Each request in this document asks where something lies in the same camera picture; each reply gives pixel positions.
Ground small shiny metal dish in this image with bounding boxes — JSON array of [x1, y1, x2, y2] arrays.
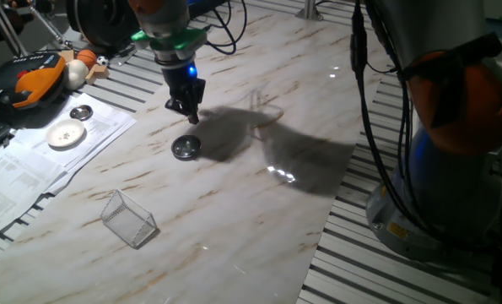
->
[[69, 104, 94, 122]]

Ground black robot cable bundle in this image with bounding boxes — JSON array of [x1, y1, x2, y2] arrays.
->
[[203, 0, 502, 254]]

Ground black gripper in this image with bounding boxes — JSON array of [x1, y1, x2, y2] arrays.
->
[[160, 61, 207, 126]]

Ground slanted metal rod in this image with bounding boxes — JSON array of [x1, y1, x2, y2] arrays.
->
[[25, 0, 73, 50], [0, 0, 28, 57]]

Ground orange black teach pendant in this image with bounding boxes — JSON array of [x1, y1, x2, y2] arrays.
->
[[0, 51, 67, 114]]

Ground aluminium frame post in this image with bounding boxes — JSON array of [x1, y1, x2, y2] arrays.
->
[[294, 0, 324, 21]]

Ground clear plastic box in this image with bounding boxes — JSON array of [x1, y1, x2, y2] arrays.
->
[[100, 188, 159, 249]]

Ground white ceramic dish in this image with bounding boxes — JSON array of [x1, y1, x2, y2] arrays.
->
[[45, 118, 86, 149]]

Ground marble pattern board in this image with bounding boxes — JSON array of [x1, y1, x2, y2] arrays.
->
[[0, 0, 393, 304]]

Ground black filament spool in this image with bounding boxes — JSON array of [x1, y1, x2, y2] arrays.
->
[[66, 0, 140, 48]]

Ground printed paper sheets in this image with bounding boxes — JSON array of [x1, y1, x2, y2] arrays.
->
[[0, 92, 138, 238]]

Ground round metal plate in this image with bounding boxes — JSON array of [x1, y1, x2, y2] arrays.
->
[[170, 134, 202, 161]]

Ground orange toy basketball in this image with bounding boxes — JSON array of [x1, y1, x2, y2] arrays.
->
[[76, 49, 98, 70]]

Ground white egg shaped ball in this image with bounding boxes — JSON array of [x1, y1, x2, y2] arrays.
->
[[63, 58, 90, 91]]

